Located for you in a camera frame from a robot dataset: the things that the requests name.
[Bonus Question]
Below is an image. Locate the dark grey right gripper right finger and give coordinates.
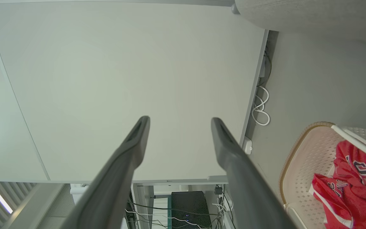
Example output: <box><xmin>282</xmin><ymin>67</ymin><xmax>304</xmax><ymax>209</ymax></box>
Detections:
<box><xmin>211</xmin><ymin>117</ymin><xmax>298</xmax><ymax>229</ymax></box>

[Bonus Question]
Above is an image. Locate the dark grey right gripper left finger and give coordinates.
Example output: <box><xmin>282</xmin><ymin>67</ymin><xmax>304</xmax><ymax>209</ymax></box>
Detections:
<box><xmin>59</xmin><ymin>116</ymin><xmax>151</xmax><ymax>229</ymax></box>

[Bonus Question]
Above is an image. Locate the red jersey number 23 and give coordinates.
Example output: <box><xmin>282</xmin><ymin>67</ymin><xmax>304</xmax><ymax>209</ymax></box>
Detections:
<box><xmin>333</xmin><ymin>140</ymin><xmax>366</xmax><ymax>201</ymax></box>

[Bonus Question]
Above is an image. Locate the grey fabric sofa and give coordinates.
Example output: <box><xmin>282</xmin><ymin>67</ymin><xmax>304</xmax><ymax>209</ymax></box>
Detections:
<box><xmin>235</xmin><ymin>0</ymin><xmax>366</xmax><ymax>55</ymax></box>

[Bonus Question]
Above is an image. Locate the white power adapter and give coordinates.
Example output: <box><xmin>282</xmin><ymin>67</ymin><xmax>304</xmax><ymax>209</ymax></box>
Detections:
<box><xmin>242</xmin><ymin>136</ymin><xmax>253</xmax><ymax>155</ymax></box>

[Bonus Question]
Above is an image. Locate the white desk leg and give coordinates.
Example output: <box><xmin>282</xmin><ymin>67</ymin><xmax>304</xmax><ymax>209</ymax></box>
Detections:
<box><xmin>133</xmin><ymin>184</ymin><xmax>154</xmax><ymax>229</ymax></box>

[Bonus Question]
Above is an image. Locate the black box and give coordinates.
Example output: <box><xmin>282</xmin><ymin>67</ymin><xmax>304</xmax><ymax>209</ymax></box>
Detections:
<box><xmin>171</xmin><ymin>191</ymin><xmax>212</xmax><ymax>229</ymax></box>

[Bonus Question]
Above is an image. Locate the white perforated laundry basket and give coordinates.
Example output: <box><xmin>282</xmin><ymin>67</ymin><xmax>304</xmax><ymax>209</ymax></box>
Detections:
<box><xmin>279</xmin><ymin>122</ymin><xmax>366</xmax><ymax>229</ymax></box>

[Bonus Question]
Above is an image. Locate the red jersey in basket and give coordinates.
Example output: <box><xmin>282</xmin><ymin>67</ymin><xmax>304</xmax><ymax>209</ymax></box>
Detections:
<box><xmin>309</xmin><ymin>173</ymin><xmax>366</xmax><ymax>229</ymax></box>

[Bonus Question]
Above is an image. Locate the white partition panel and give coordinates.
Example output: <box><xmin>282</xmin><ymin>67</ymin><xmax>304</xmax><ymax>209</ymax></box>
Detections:
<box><xmin>0</xmin><ymin>6</ymin><xmax>49</xmax><ymax>182</ymax></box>
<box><xmin>0</xmin><ymin>2</ymin><xmax>270</xmax><ymax>183</ymax></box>

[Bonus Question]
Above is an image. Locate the thin white cable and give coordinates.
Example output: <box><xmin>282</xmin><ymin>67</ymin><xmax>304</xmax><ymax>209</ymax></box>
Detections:
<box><xmin>125</xmin><ymin>208</ymin><xmax>204</xmax><ymax>229</ymax></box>

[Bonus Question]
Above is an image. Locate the white coiled cable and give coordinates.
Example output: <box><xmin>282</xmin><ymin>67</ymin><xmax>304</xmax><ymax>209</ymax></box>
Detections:
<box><xmin>252</xmin><ymin>85</ymin><xmax>271</xmax><ymax>127</ymax></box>

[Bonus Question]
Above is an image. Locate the black floor cable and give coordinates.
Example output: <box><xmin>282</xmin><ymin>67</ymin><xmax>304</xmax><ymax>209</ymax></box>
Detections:
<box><xmin>257</xmin><ymin>47</ymin><xmax>273</xmax><ymax>87</ymax></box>

